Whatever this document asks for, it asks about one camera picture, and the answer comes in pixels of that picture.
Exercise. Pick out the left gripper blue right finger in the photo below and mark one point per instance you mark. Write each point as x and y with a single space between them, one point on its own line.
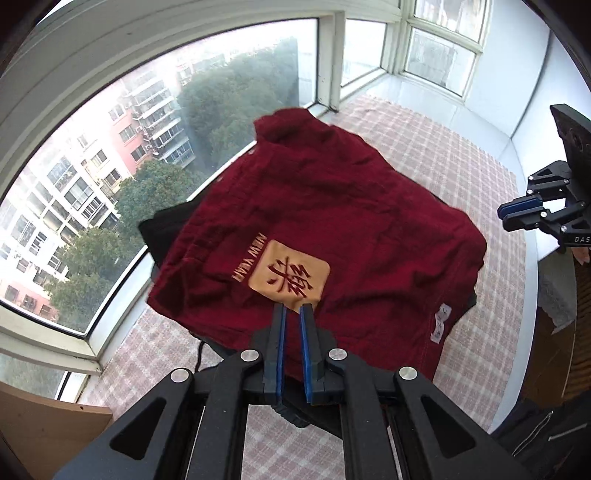
321 382

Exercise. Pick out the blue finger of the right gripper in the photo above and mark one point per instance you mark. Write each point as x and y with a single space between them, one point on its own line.
525 221
519 204

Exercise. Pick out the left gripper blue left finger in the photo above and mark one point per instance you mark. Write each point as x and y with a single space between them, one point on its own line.
270 342

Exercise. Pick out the dark red knit sweater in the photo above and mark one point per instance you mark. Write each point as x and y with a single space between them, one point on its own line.
298 158

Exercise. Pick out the white lace cloth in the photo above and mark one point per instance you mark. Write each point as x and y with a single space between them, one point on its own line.
557 289

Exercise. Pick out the pink plaid tablecloth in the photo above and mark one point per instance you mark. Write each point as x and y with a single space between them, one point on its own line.
478 355

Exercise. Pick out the black folded garment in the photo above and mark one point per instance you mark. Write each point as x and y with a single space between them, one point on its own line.
389 285

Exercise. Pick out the light oak wood panel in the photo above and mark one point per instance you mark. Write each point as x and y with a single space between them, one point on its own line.
44 434

